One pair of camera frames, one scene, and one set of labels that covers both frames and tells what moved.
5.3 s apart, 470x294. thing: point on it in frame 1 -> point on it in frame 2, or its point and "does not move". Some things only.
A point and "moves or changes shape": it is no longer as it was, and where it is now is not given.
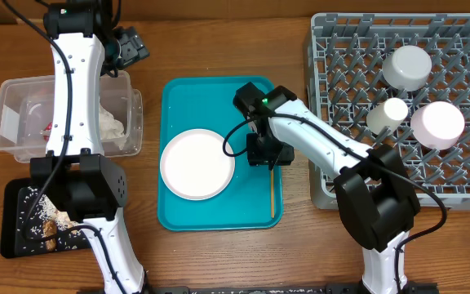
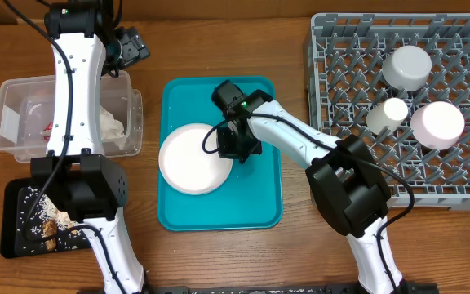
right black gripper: (256, 158) -> (226, 151)
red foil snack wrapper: (46, 131) does not move
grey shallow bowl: (407, 68) does not move
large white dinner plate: (194, 165) moves or changes shape
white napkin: (110, 128) does not move
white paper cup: (390, 113) does not move
